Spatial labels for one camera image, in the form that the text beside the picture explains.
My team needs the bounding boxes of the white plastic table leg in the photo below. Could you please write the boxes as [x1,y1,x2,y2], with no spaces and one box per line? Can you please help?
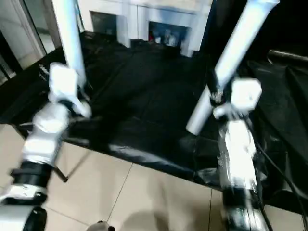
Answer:
[186,0,281,136]
[51,0,88,91]

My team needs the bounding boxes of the black mat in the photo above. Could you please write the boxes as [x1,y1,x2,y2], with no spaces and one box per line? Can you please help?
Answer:
[0,31,308,207]

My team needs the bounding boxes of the patterned white cup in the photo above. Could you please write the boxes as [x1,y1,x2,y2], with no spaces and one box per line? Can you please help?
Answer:
[166,30,179,46]

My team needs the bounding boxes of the dark long bar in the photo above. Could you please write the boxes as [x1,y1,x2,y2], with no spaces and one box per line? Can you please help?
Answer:
[267,50,308,62]

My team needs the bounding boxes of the white cabinet with glass doors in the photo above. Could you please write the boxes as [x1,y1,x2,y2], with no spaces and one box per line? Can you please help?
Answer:
[81,0,212,57]

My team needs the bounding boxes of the thin dark metal rod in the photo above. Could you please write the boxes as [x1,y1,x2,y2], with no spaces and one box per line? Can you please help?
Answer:
[54,144,93,183]

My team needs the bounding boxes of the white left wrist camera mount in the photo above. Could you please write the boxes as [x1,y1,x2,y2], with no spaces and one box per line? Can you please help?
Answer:
[47,62,92,118]

